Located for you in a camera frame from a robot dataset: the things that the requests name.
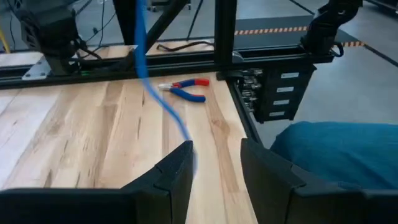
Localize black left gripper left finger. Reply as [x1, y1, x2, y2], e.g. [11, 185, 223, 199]
[0, 140, 194, 224]

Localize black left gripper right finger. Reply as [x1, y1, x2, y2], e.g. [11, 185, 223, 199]
[241, 138, 398, 224]

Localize blue cord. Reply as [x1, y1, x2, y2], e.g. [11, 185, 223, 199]
[134, 0, 199, 175]

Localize person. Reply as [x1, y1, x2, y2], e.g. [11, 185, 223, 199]
[269, 121, 398, 190]

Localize black drawer unit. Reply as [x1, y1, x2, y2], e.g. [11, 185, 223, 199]
[236, 63, 317, 124]

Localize red and blue pliers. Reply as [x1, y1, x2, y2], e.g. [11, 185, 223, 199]
[158, 78, 211, 103]

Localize brown cable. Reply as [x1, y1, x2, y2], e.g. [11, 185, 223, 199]
[156, 40, 215, 52]

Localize black aluminium table frame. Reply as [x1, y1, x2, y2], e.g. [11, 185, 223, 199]
[0, 0, 336, 144]

